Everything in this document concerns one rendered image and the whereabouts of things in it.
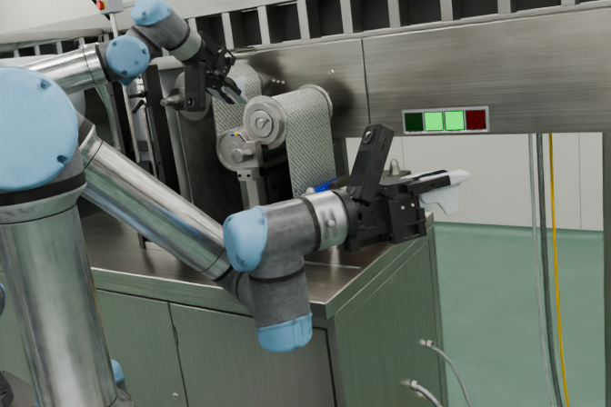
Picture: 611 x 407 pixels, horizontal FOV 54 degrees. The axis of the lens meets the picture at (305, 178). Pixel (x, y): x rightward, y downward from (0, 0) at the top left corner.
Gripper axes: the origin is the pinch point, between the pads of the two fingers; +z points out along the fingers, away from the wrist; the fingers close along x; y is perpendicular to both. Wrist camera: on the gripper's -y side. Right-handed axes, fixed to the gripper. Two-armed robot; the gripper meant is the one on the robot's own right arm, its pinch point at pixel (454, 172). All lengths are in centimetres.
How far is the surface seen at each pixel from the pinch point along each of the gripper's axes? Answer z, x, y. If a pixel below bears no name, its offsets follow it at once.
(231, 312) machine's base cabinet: -20, -72, 33
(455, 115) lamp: 51, -63, -5
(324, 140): 21, -87, -4
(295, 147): 8, -79, -4
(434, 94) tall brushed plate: 48, -68, -12
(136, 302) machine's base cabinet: -39, -100, 31
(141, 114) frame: -27, -104, -21
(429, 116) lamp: 47, -70, -6
